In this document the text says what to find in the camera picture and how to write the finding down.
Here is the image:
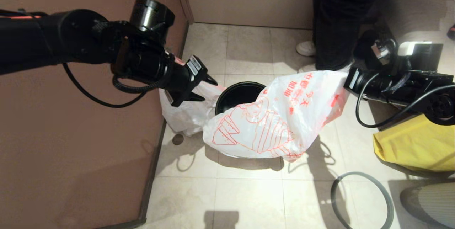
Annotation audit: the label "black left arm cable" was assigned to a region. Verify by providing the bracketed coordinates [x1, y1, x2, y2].
[0, 8, 47, 20]

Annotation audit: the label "black trousers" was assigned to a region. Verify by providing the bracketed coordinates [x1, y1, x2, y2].
[312, 0, 436, 71]

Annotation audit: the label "white red-printed plastic bag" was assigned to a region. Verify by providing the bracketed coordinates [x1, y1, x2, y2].
[203, 70, 350, 162]

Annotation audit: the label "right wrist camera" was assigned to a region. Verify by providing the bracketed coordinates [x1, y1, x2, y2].
[370, 41, 390, 61]

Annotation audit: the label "thin black left wrist cable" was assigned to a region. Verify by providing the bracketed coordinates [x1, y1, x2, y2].
[62, 62, 148, 108]

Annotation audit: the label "yellow fabric bag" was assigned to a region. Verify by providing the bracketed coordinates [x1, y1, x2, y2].
[373, 113, 455, 172]

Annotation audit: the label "grey bin rim ring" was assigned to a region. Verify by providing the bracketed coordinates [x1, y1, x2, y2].
[331, 172, 394, 229]

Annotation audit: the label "black round trash bin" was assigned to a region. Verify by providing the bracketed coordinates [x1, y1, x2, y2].
[215, 81, 267, 116]

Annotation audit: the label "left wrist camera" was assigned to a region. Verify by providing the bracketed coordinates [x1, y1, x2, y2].
[186, 55, 203, 77]

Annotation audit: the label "white garbage bag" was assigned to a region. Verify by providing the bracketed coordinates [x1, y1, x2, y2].
[159, 80, 226, 137]

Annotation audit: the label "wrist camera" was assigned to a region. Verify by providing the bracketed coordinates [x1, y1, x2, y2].
[186, 55, 203, 77]
[370, 41, 390, 61]

